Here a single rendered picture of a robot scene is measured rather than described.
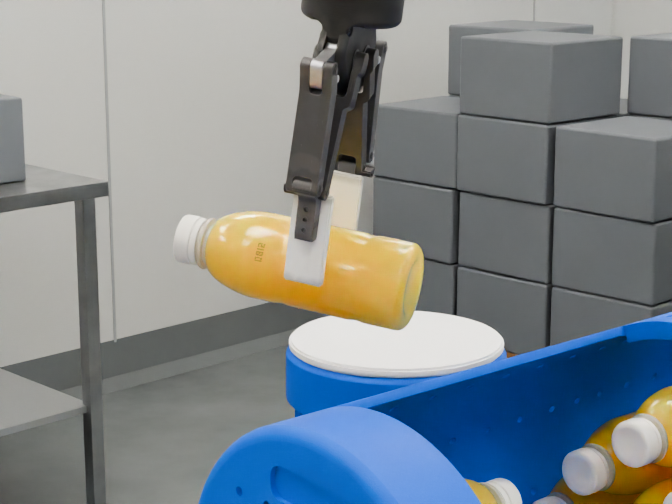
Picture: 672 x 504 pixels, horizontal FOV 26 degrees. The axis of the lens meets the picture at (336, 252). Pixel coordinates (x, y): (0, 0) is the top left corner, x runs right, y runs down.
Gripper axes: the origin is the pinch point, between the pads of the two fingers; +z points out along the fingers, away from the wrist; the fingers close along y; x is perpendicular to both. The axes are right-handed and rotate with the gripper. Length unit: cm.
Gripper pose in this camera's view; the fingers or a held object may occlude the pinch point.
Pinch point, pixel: (323, 232)
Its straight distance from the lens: 112.2
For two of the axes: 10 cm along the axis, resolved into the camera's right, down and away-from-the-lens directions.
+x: 9.4, 2.1, -2.7
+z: -1.2, 9.5, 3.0
